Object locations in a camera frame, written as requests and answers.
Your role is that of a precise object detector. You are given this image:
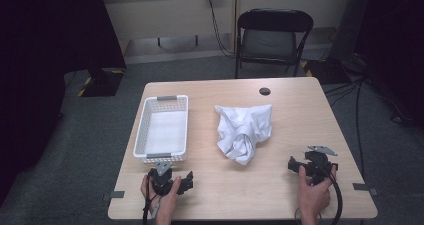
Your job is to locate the grey cable plug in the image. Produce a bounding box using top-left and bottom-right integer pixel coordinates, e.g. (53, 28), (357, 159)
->
(150, 197), (162, 220)

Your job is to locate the person's right hand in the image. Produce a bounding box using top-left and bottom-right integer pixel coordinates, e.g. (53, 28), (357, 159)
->
(297, 164), (337, 218)

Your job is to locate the person's left hand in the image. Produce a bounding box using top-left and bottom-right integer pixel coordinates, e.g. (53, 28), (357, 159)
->
(140, 174), (183, 217)

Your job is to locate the large black curtain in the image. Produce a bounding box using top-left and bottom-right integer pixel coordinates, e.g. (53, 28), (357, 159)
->
(0, 0), (128, 207)

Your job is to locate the black wall socket cable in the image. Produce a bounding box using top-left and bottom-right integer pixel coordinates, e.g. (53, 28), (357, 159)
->
(206, 0), (236, 58)

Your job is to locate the black folding chair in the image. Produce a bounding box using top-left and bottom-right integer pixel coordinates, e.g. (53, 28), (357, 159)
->
(234, 8), (315, 79)

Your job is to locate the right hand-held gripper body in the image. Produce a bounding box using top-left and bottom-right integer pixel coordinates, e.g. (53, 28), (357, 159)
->
(299, 144), (339, 185)

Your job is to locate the thick black gripper cable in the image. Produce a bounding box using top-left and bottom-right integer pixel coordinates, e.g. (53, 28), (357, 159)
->
(313, 161), (344, 225)

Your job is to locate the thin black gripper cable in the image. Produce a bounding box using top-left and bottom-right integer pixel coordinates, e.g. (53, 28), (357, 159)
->
(142, 173), (152, 225)

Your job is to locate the white perforated plastic basket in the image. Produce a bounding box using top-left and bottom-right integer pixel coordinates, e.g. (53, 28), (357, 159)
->
(132, 94), (190, 164)

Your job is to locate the white cloth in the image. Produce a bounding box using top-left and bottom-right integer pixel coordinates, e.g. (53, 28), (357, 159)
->
(214, 104), (273, 166)

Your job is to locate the black floor cable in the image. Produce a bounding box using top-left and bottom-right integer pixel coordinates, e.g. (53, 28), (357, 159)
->
(323, 77), (368, 180)

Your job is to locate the black base with yellow stripes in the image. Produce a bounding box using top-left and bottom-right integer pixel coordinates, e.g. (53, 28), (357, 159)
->
(300, 58), (352, 86)
(77, 67), (127, 98)

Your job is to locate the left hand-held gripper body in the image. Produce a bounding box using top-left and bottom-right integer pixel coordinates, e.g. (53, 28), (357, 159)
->
(148, 161), (187, 197)

